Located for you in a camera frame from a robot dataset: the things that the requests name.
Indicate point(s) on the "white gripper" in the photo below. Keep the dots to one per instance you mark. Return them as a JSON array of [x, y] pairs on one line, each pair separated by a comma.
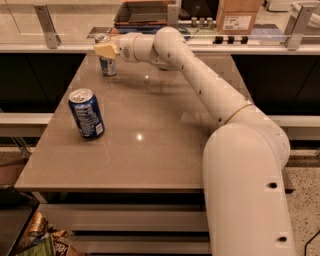
[[125, 47]]

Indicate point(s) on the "slim silver-blue Red Bull can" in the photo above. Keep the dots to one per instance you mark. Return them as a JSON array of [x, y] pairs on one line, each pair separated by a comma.
[[106, 58]]

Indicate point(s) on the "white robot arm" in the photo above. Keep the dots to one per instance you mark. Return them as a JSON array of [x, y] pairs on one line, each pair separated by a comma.
[[243, 160]]

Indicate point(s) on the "blue Pepsi soda can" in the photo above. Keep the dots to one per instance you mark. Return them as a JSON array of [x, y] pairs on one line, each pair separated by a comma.
[[86, 112]]

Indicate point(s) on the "dark tray stack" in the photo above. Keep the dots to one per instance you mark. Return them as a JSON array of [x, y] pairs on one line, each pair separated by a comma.
[[142, 13]]

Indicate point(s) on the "brown cardboard box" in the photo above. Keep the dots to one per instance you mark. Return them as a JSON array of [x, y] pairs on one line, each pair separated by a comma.
[[237, 17]]

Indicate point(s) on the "grey cabinet drawer unit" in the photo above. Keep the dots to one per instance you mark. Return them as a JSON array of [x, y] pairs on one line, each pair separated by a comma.
[[159, 223]]

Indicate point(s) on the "dark bin at left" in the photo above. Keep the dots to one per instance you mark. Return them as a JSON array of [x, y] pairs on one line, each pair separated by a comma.
[[16, 210]]

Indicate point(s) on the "snack bags pile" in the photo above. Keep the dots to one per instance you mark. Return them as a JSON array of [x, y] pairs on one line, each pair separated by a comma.
[[42, 239]]

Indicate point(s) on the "left metal glass bracket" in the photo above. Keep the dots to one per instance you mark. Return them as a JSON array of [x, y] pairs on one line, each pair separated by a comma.
[[52, 39]]

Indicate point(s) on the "metal glass bracket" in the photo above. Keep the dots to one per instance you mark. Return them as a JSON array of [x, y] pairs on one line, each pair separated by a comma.
[[172, 15], [52, 39], [294, 39]]

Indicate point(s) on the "middle metal glass bracket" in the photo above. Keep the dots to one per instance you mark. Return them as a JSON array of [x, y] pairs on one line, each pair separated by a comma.
[[172, 15]]

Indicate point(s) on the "right metal glass bracket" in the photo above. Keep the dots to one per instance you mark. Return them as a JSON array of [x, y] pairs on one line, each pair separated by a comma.
[[294, 39]]

